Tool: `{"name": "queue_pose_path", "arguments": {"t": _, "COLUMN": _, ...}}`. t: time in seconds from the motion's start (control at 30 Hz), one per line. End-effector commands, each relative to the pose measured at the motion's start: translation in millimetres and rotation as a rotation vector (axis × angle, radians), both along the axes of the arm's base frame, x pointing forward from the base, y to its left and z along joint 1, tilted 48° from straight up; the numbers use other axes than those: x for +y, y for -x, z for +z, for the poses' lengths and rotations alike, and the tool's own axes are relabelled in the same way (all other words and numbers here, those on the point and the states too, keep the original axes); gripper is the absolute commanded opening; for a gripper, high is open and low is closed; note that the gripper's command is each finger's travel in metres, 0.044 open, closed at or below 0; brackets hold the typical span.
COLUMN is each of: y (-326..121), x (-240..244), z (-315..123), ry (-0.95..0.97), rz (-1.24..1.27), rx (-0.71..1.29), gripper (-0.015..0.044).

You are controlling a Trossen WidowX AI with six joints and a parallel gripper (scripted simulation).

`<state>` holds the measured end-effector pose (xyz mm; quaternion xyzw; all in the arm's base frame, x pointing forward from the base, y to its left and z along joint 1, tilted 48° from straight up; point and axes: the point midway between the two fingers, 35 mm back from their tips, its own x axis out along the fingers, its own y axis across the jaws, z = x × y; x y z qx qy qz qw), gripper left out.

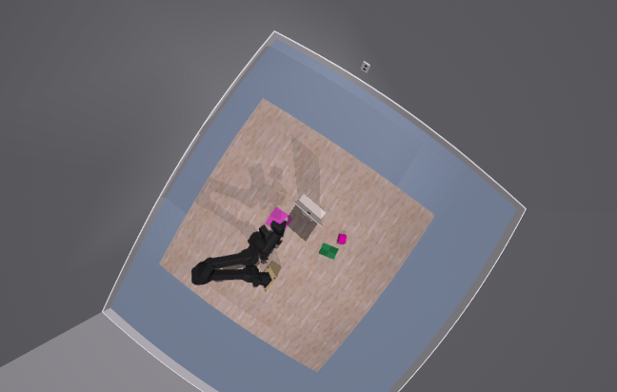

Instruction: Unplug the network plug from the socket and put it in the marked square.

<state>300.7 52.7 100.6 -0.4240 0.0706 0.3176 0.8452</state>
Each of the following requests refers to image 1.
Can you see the pink square mat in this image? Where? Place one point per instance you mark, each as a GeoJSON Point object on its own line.
{"type": "Point", "coordinates": [279, 217]}

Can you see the green flat square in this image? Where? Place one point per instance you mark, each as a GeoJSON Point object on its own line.
{"type": "Point", "coordinates": [328, 251]}

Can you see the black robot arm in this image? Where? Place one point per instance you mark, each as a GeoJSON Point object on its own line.
{"type": "Point", "coordinates": [204, 272]}

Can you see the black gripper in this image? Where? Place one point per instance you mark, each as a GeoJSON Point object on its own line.
{"type": "Point", "coordinates": [277, 232]}

